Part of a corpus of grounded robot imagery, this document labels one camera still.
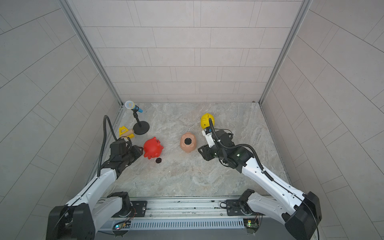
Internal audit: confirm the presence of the red piggy bank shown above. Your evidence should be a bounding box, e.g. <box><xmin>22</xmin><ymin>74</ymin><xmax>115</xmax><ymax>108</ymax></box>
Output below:
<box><xmin>143</xmin><ymin>137</ymin><xmax>164</xmax><ymax>160</ymax></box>

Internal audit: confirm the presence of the pink piggy bank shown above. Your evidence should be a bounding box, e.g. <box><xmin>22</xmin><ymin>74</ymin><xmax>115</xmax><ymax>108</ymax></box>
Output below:
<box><xmin>180</xmin><ymin>132</ymin><xmax>197</xmax><ymax>153</ymax></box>

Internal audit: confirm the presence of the black plug front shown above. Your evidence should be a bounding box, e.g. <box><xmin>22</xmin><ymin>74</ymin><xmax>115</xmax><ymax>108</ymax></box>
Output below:
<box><xmin>184</xmin><ymin>138</ymin><xmax>192</xmax><ymax>145</ymax></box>

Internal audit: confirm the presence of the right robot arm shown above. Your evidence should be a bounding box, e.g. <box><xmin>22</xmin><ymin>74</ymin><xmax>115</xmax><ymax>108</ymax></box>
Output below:
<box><xmin>198</xmin><ymin>127</ymin><xmax>322</xmax><ymax>240</ymax></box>

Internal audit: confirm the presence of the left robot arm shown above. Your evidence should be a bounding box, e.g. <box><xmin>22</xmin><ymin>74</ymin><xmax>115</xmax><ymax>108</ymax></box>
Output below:
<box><xmin>46</xmin><ymin>139</ymin><xmax>144</xmax><ymax>240</ymax></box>

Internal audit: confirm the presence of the yellow piggy bank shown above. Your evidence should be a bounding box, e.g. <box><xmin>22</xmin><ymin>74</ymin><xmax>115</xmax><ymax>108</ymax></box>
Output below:
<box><xmin>201</xmin><ymin>113</ymin><xmax>215</xmax><ymax>130</ymax></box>

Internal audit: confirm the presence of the toy microphone on stand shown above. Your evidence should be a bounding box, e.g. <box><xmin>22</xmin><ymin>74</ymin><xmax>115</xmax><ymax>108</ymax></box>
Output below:
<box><xmin>125</xmin><ymin>101</ymin><xmax>150</xmax><ymax>135</ymax></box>

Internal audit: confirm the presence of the left circuit board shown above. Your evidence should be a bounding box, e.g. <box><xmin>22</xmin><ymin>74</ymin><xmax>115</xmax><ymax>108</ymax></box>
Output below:
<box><xmin>113</xmin><ymin>221</ymin><xmax>131</xmax><ymax>231</ymax></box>

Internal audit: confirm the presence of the circuit board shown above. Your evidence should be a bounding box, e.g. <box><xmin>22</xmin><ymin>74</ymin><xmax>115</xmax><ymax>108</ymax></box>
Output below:
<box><xmin>243</xmin><ymin>218</ymin><xmax>260</xmax><ymax>235</ymax></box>
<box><xmin>113</xmin><ymin>221</ymin><xmax>131</xmax><ymax>231</ymax></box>

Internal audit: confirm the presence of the right circuit board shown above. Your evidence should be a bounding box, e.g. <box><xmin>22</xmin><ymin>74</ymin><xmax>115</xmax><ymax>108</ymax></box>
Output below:
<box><xmin>243</xmin><ymin>218</ymin><xmax>260</xmax><ymax>235</ymax></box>

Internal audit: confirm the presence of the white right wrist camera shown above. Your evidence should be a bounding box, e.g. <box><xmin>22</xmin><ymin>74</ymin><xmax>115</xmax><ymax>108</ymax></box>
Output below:
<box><xmin>202</xmin><ymin>127</ymin><xmax>215</xmax><ymax>148</ymax></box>

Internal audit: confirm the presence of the black corrugated cable left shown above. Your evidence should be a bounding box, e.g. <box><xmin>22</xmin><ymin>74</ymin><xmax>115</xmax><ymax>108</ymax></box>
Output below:
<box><xmin>96</xmin><ymin>115</ymin><xmax>119</xmax><ymax>178</ymax></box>

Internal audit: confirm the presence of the black corrugated cable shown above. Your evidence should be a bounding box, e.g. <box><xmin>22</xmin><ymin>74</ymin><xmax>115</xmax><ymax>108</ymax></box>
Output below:
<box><xmin>96</xmin><ymin>115</ymin><xmax>119</xmax><ymax>178</ymax></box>
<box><xmin>208</xmin><ymin>117</ymin><xmax>275</xmax><ymax>182</ymax></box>

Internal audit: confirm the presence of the black corrugated cable right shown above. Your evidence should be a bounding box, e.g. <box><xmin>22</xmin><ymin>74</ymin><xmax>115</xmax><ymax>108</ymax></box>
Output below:
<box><xmin>208</xmin><ymin>117</ymin><xmax>275</xmax><ymax>182</ymax></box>

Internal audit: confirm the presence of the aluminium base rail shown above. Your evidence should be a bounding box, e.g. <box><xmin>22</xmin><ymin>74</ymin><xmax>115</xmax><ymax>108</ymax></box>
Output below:
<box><xmin>59</xmin><ymin>196</ymin><xmax>311</xmax><ymax>221</ymax></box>

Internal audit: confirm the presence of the aluminium corner post left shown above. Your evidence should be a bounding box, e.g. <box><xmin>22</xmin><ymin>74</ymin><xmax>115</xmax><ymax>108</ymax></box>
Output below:
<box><xmin>58</xmin><ymin>0</ymin><xmax>123</xmax><ymax>108</ymax></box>

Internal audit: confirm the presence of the aluminium corner post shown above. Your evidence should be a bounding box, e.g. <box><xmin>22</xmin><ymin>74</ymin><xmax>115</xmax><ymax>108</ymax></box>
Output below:
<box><xmin>259</xmin><ymin>0</ymin><xmax>313</xmax><ymax>106</ymax></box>
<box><xmin>58</xmin><ymin>0</ymin><xmax>123</xmax><ymax>108</ymax></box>

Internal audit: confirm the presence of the aluminium corner post right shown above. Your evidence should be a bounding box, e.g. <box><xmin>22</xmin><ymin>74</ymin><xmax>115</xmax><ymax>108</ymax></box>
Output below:
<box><xmin>259</xmin><ymin>0</ymin><xmax>313</xmax><ymax>106</ymax></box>

